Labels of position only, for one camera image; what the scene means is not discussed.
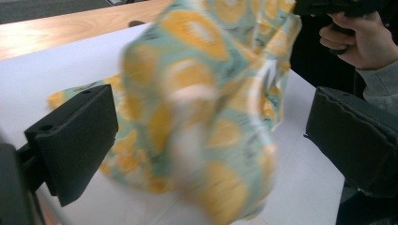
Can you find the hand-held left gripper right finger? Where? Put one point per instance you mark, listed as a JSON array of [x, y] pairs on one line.
[[353, 140]]

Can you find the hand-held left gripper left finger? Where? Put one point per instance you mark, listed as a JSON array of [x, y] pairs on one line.
[[78, 140]]

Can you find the green yellow floral cloth bag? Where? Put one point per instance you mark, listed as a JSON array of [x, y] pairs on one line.
[[194, 47]]

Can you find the white table mat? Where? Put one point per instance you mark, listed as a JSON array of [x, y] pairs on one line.
[[62, 65]]

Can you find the wooden table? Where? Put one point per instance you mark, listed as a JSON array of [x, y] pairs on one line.
[[62, 31]]

